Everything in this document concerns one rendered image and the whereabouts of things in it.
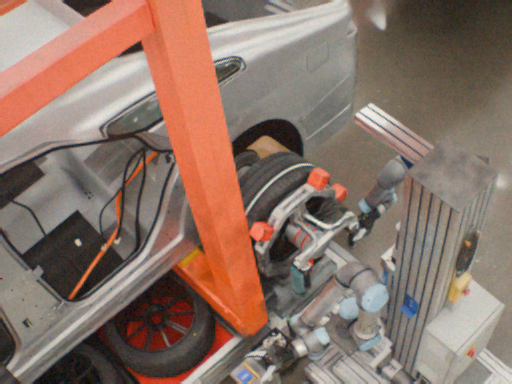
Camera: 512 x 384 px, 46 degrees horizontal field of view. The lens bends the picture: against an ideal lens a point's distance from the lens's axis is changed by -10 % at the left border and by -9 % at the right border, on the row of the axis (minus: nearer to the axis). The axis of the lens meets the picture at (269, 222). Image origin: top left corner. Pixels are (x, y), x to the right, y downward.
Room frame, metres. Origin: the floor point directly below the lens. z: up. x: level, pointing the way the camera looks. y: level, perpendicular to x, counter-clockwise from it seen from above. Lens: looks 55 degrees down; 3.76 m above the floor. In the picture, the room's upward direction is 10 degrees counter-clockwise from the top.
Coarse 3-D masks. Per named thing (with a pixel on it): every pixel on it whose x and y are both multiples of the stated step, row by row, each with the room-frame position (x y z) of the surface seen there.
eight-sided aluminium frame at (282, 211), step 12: (300, 192) 2.04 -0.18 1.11; (312, 192) 2.03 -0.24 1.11; (324, 192) 2.08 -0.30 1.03; (288, 204) 1.99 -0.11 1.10; (300, 204) 1.98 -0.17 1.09; (276, 216) 1.92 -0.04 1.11; (276, 228) 1.88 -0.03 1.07; (264, 252) 1.82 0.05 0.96; (300, 252) 2.01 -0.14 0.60; (264, 264) 1.81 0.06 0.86; (276, 264) 1.91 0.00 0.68; (288, 264) 1.94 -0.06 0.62
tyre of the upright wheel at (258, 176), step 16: (272, 160) 2.23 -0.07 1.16; (288, 160) 2.24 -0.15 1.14; (304, 160) 2.28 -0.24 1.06; (256, 176) 2.13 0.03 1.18; (272, 176) 2.12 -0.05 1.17; (288, 176) 2.10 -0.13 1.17; (304, 176) 2.12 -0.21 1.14; (256, 192) 2.05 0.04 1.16; (272, 192) 2.02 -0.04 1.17; (288, 192) 2.04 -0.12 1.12; (256, 208) 1.97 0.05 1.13; (272, 208) 1.98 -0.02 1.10; (288, 256) 2.01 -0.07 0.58
